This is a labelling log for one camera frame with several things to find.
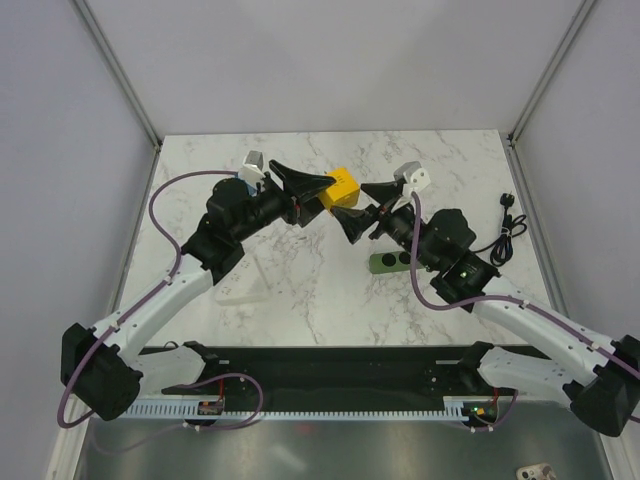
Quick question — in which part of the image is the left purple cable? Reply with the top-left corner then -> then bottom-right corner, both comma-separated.
55,169 -> 241,430

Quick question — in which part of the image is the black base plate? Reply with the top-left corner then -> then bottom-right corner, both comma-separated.
162,346 -> 511,413

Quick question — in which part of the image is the left aluminium frame post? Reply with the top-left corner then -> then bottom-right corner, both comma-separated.
69,0 -> 163,152

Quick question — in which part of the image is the yellow cube adapter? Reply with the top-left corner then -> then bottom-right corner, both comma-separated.
318,167 -> 360,211

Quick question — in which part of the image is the black power strip cord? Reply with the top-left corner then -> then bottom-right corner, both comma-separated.
474,193 -> 529,266

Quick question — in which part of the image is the white cable duct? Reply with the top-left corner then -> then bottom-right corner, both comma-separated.
119,396 -> 469,422

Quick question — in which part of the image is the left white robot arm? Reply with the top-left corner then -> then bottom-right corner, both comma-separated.
57,160 -> 336,429

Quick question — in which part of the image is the right aluminium frame post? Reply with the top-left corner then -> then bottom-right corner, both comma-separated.
505,0 -> 600,149

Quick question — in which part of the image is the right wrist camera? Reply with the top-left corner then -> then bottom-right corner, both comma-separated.
393,161 -> 431,198

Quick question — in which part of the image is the blue cube adapter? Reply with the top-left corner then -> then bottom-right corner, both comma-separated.
244,181 -> 257,196

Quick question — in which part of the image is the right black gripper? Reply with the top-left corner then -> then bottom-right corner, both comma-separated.
330,181 -> 439,272

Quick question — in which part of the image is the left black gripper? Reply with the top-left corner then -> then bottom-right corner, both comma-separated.
234,160 -> 336,243

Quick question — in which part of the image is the green power strip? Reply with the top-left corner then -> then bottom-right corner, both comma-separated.
368,251 -> 411,275

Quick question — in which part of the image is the aluminium frame post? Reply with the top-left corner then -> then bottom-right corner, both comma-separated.
69,0 -> 163,152
505,0 -> 600,149

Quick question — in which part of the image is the white power strip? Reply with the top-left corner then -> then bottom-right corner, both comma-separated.
215,254 -> 271,306

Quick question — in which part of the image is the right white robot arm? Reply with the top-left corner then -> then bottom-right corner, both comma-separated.
331,183 -> 639,437

